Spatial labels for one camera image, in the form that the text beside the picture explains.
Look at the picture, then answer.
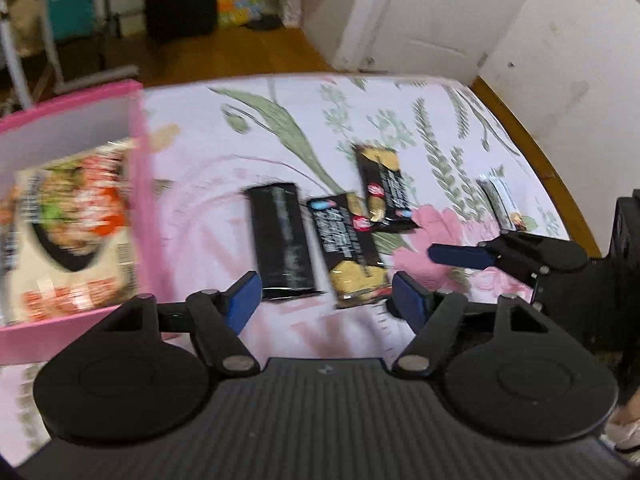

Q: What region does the wooden bed frame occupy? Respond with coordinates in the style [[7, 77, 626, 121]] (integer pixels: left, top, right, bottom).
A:
[[470, 75, 604, 259]]

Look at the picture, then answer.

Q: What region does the black cracker snack packet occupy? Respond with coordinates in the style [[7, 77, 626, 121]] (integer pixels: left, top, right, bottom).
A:
[[351, 142, 421, 234], [306, 192, 391, 311]]

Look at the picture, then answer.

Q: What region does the white door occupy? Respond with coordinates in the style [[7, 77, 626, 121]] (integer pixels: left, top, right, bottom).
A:
[[304, 0, 549, 87]]

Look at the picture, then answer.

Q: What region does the floral bed sheet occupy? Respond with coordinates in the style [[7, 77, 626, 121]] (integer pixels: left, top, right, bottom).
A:
[[0, 72, 574, 467]]

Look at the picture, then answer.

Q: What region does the plain black snack packet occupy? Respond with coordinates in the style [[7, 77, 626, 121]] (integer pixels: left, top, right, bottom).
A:
[[242, 182, 326, 303]]

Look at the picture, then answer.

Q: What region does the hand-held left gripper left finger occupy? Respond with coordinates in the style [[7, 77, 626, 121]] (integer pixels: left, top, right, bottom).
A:
[[95, 270, 264, 377]]

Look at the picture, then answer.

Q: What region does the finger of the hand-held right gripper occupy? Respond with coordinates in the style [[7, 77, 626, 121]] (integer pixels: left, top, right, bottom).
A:
[[428, 230, 590, 291]]

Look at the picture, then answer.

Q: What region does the white orange mixed snack packet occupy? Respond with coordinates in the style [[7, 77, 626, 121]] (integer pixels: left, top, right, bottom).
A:
[[0, 141, 142, 329]]

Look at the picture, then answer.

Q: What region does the black cabinet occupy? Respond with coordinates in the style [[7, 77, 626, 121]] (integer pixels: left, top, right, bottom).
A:
[[144, 0, 224, 44]]

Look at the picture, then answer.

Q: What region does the white rolling table frame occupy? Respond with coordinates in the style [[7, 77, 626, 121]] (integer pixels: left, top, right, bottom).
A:
[[0, 0, 142, 111]]

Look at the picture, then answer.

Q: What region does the small black silver snack packet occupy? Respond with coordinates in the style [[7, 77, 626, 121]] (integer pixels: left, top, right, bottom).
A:
[[475, 176, 527, 234]]

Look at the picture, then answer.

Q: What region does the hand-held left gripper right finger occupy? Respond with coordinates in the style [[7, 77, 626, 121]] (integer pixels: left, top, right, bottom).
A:
[[390, 270, 551, 376]]

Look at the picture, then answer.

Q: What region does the pink cardboard box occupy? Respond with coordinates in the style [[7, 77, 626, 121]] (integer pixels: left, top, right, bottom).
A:
[[0, 79, 173, 367]]

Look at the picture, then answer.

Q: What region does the teal bin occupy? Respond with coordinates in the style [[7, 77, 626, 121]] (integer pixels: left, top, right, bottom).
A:
[[42, 0, 109, 44]]

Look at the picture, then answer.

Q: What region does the brown paper bag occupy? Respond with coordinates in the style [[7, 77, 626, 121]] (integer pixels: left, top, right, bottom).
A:
[[7, 0, 47, 57]]

